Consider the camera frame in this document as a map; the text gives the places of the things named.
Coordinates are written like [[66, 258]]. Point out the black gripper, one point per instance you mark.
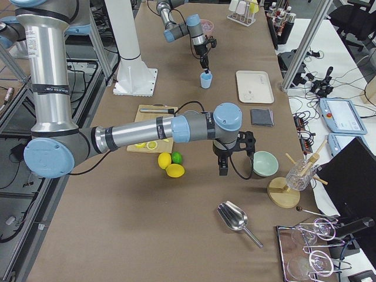
[[221, 153], [201, 51]]

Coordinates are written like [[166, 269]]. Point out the light blue plastic cup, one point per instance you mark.
[[206, 79]]

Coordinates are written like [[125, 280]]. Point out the metal ice scoop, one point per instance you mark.
[[236, 219]]

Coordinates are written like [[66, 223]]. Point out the white cup rack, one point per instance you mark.
[[243, 12]]

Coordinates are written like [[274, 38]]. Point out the pink bowl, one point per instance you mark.
[[207, 26]]

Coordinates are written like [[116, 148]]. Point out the green ceramic bowl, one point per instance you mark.
[[265, 164]]

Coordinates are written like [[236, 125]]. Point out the green lime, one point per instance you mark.
[[176, 158]]

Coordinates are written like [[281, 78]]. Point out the whole lemon outer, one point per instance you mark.
[[175, 170]]

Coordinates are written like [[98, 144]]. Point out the cream rabbit tray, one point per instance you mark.
[[254, 87]]

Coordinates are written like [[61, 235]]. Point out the steel muddler black tip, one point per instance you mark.
[[163, 111]]

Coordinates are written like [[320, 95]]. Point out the whole lemon near board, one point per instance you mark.
[[164, 160]]

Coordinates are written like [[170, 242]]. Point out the wooden glass stand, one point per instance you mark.
[[281, 194]]

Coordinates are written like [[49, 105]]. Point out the bamboo cutting board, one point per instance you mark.
[[147, 130]]

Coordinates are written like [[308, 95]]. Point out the grey folded cloth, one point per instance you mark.
[[262, 117]]

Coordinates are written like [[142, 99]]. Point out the clear patterned glass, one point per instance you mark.
[[296, 179]]

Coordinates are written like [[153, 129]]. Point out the lemon half lower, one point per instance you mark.
[[151, 145]]

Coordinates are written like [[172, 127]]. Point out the lemon half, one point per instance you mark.
[[140, 145], [151, 145]]

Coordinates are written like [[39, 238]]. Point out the lemon half upper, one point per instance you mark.
[[140, 145]]

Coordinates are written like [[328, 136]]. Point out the teach pendant near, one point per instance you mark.
[[338, 141]]

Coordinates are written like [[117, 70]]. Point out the teach pendant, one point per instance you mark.
[[341, 116], [338, 141]]

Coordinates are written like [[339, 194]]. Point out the teach pendant far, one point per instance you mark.
[[341, 116]]

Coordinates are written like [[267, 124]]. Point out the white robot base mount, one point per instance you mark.
[[134, 78]]

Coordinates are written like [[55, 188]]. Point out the wire glass holder tray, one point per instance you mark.
[[304, 251]]

